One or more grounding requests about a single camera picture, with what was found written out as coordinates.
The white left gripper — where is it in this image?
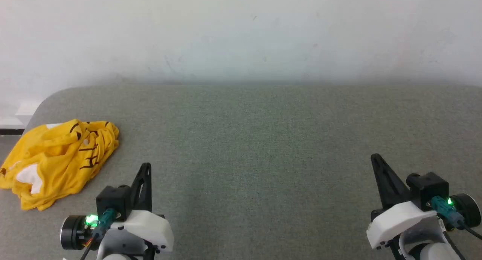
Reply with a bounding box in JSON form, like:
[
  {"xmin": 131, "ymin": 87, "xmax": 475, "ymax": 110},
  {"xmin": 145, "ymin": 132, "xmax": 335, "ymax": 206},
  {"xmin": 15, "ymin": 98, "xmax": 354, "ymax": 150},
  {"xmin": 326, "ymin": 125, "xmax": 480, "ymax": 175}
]
[{"xmin": 109, "ymin": 163, "xmax": 174, "ymax": 253}]

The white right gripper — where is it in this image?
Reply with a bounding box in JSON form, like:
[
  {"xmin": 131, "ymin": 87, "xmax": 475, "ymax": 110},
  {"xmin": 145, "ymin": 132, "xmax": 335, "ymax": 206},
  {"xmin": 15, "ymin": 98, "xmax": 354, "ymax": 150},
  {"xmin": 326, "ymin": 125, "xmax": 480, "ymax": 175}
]
[{"xmin": 366, "ymin": 153, "xmax": 438, "ymax": 249}]

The right teal plug cable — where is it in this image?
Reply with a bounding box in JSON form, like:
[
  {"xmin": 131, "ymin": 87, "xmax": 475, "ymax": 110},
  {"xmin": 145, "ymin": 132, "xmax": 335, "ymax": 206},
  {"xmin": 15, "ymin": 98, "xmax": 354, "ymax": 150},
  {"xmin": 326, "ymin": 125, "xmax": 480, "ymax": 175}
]
[{"xmin": 431, "ymin": 196, "xmax": 482, "ymax": 240}]

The grey fabric sofa seat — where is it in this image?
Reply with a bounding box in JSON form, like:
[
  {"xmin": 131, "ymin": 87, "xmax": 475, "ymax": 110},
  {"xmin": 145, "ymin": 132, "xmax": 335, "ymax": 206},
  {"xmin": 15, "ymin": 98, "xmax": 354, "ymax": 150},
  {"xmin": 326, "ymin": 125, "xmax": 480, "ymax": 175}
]
[{"xmin": 0, "ymin": 85, "xmax": 482, "ymax": 260}]

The yellow printed t-shirt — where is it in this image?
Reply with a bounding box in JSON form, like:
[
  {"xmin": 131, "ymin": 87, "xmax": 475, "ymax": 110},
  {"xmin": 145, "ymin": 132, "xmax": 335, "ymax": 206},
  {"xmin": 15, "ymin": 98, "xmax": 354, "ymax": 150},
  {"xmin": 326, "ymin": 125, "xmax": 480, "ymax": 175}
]
[{"xmin": 0, "ymin": 119, "xmax": 120, "ymax": 211}]

